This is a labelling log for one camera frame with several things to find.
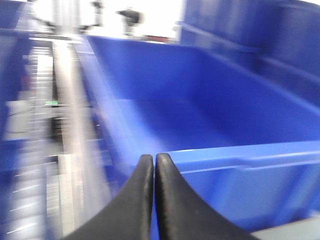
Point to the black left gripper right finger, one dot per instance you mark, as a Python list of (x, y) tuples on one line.
[(182, 214)]

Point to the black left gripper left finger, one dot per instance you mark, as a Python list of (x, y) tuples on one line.
[(128, 216)]

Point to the right steel shelf rack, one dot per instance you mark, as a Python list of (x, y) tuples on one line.
[(51, 178)]

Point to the blue bin right near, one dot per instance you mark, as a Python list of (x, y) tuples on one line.
[(249, 148)]

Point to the blue bin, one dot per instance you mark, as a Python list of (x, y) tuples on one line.
[(278, 39), (249, 148)]

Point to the blue bin behind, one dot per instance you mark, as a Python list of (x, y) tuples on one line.
[(278, 39)]

